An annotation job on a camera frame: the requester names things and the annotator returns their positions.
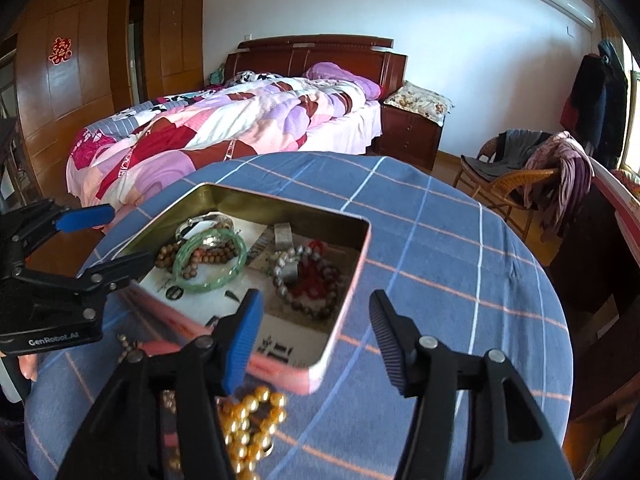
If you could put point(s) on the wicker armchair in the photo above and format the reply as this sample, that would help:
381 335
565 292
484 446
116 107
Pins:
505 195

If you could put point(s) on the dark wooden nightstand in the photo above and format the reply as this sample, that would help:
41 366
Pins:
408 137

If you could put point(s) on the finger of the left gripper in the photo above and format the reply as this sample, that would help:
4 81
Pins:
67 220
101 277

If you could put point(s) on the blue plaid tablecloth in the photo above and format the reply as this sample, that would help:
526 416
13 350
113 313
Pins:
448 263

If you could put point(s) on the dark hanging coats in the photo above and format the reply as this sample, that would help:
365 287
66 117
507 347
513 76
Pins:
595 112

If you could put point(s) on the silver metal bangle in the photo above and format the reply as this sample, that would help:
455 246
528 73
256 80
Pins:
203 222

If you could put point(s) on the brown wooden wardrobe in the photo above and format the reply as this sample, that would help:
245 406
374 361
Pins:
55 102

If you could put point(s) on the bed with wooden headboard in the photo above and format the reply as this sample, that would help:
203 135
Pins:
370 57

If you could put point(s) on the green jade bangle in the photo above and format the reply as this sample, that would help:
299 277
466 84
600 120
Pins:
209 260

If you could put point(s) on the purple striped cloth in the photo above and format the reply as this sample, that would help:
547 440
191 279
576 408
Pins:
562 152

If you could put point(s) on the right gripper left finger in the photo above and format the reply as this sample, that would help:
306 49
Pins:
123 437

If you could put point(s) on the floral cushion on nightstand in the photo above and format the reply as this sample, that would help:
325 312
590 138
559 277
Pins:
419 101

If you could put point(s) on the purple pillow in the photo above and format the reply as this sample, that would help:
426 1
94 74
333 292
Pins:
330 70

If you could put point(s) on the printed paper leaflet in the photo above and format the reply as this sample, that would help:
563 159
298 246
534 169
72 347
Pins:
285 335

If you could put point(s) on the grey garment on chair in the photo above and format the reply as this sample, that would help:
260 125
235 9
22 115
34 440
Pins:
509 151

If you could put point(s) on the red tassel round pendant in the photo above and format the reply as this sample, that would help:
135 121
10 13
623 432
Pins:
316 276

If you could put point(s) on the red double happiness decoration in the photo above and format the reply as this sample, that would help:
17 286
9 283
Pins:
61 51

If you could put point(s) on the pink rectangular tin box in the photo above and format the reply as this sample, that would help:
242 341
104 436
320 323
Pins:
347 240

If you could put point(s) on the pink patchwork quilt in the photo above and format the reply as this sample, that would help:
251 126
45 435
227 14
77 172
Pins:
126 158

